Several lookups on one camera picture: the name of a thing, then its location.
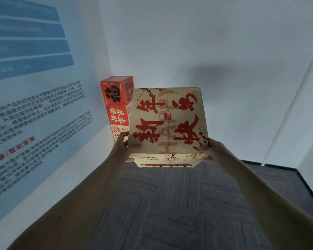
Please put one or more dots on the person's right thumb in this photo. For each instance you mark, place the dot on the person's right thumb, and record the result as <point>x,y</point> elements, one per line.
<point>205,148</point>

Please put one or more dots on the red box black calligraphy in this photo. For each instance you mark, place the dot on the red box black calligraphy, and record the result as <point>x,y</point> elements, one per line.
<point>116,89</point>

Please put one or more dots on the person's left thumb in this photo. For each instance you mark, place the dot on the person's left thumb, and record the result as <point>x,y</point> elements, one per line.
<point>134,147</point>

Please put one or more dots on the person's left forearm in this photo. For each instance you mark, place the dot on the person's left forearm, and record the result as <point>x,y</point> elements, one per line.
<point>75,203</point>

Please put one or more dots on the black baseboard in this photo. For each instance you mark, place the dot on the black baseboard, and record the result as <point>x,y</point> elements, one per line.
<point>289,177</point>

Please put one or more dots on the person's right forearm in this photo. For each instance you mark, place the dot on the person's right forearm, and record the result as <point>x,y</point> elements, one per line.
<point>271,205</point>

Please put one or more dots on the beige gift box red calligraphy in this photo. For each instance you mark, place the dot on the beige gift box red calligraphy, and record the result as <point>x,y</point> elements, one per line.
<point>169,122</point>

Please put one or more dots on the blue printed wall poster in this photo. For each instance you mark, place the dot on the blue printed wall poster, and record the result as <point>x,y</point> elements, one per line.
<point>34,101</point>

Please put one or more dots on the person's right hand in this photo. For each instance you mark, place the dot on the person's right hand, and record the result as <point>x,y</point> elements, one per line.
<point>219,153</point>

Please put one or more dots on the person's left hand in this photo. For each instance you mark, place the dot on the person's left hand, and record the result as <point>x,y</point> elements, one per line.
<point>120,150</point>

